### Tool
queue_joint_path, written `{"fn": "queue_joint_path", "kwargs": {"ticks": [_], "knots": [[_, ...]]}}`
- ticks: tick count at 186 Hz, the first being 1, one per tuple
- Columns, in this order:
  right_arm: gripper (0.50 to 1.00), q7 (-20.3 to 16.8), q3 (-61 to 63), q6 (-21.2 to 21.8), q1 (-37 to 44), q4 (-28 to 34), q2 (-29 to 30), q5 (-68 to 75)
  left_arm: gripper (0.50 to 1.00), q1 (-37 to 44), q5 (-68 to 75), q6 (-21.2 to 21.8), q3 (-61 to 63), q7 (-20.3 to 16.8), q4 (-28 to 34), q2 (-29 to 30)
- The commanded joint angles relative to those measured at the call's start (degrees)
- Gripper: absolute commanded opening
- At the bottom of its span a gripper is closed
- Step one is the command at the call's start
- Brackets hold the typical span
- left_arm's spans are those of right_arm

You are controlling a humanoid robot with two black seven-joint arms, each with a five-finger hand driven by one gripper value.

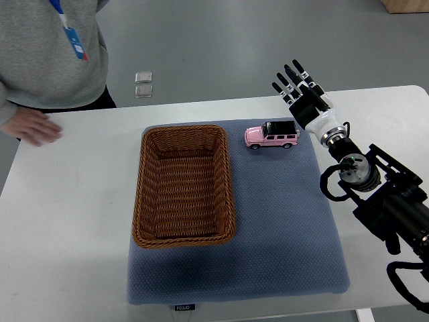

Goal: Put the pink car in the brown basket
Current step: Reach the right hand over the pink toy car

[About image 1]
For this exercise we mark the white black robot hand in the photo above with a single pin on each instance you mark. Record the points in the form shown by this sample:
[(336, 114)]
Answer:
[(310, 110)]

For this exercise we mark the pink toy car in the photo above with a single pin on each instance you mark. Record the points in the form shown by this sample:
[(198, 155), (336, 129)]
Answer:
[(282, 134)]

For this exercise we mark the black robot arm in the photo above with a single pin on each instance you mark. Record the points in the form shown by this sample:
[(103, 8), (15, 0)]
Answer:
[(389, 200)]

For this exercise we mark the brown wicker basket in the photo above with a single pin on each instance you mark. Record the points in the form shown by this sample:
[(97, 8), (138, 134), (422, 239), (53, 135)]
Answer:
[(184, 195)]

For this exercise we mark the person's bare hand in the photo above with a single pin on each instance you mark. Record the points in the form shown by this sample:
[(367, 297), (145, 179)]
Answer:
[(33, 127)]

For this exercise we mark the wooden box corner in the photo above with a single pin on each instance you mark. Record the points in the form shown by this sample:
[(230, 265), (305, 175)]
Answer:
[(406, 6)]

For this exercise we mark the blue grey cushion mat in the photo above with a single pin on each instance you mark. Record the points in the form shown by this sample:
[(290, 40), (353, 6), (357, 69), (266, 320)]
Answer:
[(286, 241)]

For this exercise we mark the lower metal floor plate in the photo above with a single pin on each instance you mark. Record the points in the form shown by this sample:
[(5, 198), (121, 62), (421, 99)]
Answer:
[(145, 90)]

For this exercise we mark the metal floor plate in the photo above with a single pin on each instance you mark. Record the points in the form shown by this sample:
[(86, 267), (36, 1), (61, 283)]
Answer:
[(143, 77), (145, 90)]

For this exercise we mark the upper metal floor plate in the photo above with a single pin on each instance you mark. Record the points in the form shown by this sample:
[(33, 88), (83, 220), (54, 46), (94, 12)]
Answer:
[(143, 77)]

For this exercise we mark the blue id badge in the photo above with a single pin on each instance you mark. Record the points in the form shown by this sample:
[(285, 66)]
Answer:
[(70, 32)]

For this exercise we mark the grey sweater person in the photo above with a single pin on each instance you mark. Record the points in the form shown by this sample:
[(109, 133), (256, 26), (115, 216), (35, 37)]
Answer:
[(39, 68)]

